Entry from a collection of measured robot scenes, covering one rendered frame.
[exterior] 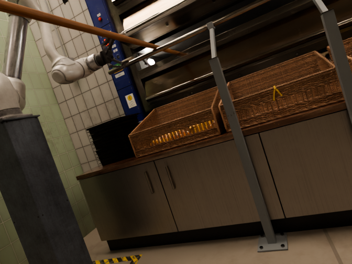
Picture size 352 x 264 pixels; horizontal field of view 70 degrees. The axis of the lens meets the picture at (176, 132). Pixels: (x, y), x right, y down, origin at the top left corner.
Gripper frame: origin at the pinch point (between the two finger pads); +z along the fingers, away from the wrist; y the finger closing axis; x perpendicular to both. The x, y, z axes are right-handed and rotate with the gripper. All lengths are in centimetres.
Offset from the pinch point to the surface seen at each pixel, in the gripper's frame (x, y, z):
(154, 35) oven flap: -55, -17, -4
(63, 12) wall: -55, -69, -77
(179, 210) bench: -1, 97, -3
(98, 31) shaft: 34.1, 1.6, 7.4
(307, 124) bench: -1, 67, 73
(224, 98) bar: 5, 44, 43
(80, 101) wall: -55, 6, -92
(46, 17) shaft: 60, 2, 7
